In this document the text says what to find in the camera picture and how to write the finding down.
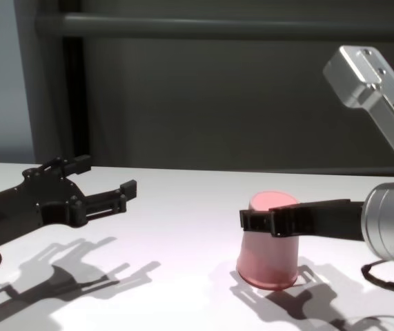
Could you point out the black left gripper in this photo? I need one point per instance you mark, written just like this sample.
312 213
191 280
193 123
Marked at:
27 203

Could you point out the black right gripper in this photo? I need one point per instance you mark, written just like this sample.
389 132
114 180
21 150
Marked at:
334 220

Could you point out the pink plastic cup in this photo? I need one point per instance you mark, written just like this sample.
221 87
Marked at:
269 262

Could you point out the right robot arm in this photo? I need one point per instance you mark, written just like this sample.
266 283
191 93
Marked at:
393 220

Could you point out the dark low rail bar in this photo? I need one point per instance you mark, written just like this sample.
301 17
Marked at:
217 165

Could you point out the dark vertical frame post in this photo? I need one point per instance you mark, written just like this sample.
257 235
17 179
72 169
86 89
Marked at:
48 86

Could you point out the grey horizontal rail bar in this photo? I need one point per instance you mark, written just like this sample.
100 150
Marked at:
217 25

